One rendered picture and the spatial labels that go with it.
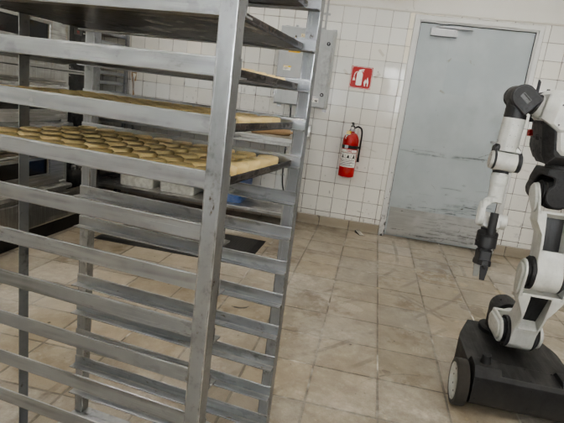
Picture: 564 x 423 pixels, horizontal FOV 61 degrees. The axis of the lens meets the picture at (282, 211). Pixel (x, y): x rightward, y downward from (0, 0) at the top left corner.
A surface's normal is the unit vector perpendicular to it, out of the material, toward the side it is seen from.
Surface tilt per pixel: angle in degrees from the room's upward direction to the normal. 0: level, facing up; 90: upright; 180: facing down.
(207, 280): 90
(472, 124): 90
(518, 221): 90
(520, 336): 106
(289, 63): 90
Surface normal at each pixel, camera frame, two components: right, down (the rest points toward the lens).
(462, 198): -0.19, 0.20
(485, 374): -0.05, -0.54
